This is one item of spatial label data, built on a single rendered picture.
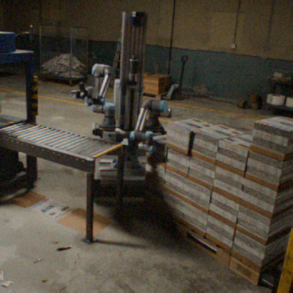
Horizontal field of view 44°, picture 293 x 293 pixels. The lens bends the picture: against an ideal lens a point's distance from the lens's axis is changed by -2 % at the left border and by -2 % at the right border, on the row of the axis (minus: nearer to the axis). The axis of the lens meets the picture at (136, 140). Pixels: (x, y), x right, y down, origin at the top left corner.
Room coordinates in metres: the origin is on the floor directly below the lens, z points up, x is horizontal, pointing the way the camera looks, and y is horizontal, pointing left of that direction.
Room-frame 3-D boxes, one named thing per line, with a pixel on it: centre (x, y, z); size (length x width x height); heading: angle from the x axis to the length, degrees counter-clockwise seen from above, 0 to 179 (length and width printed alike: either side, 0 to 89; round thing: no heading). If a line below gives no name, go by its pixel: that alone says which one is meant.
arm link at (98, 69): (4.01, 0.44, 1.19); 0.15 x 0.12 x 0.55; 72
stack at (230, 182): (3.18, -0.62, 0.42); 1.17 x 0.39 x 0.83; 39
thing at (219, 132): (3.06, -0.72, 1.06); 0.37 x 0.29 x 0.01; 129
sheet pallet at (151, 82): (10.10, -0.22, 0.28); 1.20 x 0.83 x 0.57; 62
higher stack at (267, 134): (2.61, -1.09, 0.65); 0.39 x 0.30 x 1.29; 129
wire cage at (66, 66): (11.23, 2.35, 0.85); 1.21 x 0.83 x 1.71; 62
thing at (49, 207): (3.44, 0.85, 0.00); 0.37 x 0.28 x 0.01; 62
